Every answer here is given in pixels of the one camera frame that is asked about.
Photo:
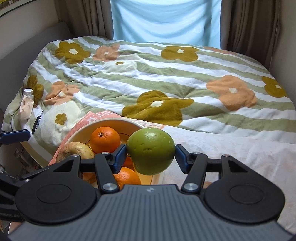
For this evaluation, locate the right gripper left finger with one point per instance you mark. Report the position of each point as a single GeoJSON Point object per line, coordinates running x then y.
{"type": "Point", "coordinates": [106, 165]}

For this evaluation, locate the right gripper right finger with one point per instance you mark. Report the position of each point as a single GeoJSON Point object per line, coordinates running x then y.
{"type": "Point", "coordinates": [194, 165]}

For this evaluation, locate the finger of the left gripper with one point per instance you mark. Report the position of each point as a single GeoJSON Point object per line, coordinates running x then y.
{"type": "Point", "coordinates": [7, 138]}

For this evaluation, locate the small mandarin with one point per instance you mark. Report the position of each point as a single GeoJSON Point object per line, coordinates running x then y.
{"type": "Point", "coordinates": [89, 177]}
{"type": "Point", "coordinates": [128, 163]}

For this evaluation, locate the large orange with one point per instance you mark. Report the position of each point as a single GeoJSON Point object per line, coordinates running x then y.
{"type": "Point", "coordinates": [127, 176]}

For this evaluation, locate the wrinkled yellow-brown apple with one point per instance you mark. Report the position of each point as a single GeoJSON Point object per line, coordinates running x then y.
{"type": "Point", "coordinates": [74, 148]}

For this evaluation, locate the green apple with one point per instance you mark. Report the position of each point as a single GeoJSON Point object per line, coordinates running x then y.
{"type": "Point", "coordinates": [151, 150]}

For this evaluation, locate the black round gadget on bed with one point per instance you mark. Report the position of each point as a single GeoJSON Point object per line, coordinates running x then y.
{"type": "Point", "coordinates": [36, 123]}

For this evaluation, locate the cream shallow bowl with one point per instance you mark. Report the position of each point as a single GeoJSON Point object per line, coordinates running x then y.
{"type": "Point", "coordinates": [124, 128]}

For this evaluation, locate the small white lotion bottle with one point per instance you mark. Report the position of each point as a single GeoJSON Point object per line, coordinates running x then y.
{"type": "Point", "coordinates": [27, 104]}

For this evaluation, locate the grey bed headboard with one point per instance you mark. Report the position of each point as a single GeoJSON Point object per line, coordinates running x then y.
{"type": "Point", "coordinates": [15, 64]}

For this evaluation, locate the floral striped duvet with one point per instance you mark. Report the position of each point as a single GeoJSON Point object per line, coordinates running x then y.
{"type": "Point", "coordinates": [197, 88]}

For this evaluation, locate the pink floral tablecloth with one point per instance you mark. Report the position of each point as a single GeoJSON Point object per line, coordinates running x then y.
{"type": "Point", "coordinates": [273, 160]}

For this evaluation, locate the light blue window cloth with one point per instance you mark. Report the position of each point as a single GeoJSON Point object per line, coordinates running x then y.
{"type": "Point", "coordinates": [194, 22]}

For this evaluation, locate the left brown curtain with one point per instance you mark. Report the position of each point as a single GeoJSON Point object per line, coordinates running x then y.
{"type": "Point", "coordinates": [86, 17]}

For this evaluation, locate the brown curtain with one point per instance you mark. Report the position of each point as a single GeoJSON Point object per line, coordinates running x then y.
{"type": "Point", "coordinates": [86, 17]}
{"type": "Point", "coordinates": [250, 28]}

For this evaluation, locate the right brown curtain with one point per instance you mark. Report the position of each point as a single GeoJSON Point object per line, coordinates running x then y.
{"type": "Point", "coordinates": [250, 28]}

